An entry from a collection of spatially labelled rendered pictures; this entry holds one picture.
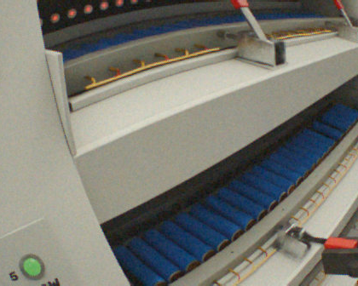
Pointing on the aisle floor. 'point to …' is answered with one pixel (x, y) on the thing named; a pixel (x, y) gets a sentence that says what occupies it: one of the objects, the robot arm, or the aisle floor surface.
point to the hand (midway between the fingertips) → (355, 255)
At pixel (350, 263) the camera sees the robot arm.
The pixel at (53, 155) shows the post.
